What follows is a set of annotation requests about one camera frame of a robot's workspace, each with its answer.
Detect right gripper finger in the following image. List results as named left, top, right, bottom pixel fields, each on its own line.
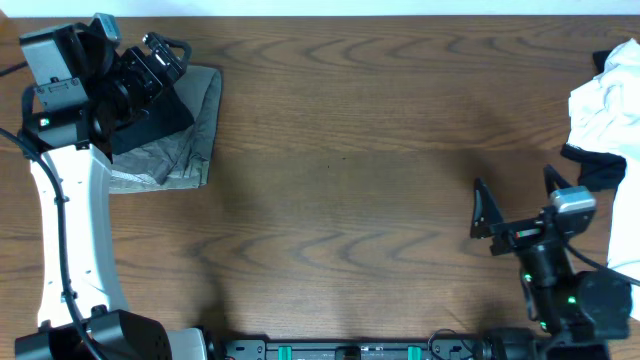
left=470, top=178, right=504, bottom=239
left=543, top=164, right=573, bottom=196

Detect black Nike t-shirt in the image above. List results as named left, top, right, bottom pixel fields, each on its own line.
left=111, top=88, right=194, bottom=155

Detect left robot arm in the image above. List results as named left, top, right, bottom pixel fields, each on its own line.
left=12, top=14, right=210, bottom=359

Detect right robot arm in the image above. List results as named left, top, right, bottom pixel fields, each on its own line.
left=470, top=165, right=638, bottom=359

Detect black garment under white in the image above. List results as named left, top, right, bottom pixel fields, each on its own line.
left=561, top=50, right=633, bottom=192

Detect folded grey shorts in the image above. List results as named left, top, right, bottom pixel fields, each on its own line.
left=110, top=66, right=222, bottom=194

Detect white crumpled garment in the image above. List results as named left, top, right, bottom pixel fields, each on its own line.
left=568, top=38, right=640, bottom=321

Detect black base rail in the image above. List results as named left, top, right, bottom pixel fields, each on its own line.
left=214, top=338, right=600, bottom=360

